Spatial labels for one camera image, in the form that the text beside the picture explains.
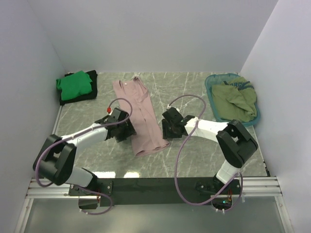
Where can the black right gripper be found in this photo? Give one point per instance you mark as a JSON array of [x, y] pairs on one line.
[[165, 132]]

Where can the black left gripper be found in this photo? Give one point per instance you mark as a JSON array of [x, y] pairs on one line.
[[129, 130]]

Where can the pink tank top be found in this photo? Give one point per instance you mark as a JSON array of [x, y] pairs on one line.
[[135, 94]]

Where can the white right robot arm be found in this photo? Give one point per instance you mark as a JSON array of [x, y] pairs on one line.
[[236, 143]]

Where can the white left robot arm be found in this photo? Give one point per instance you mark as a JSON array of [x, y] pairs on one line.
[[55, 160]]

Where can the black folded tank top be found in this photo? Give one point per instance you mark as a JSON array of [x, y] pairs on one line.
[[92, 95]]

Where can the green folded tank top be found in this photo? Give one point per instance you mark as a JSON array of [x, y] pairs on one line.
[[74, 85]]

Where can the olive green tank top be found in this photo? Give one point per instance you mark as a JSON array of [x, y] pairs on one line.
[[235, 99]]

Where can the teal plastic basket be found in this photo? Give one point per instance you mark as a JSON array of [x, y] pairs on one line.
[[217, 79]]

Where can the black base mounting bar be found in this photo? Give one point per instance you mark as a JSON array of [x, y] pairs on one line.
[[135, 191]]

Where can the aluminium rail frame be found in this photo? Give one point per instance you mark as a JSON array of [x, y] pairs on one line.
[[252, 187]]

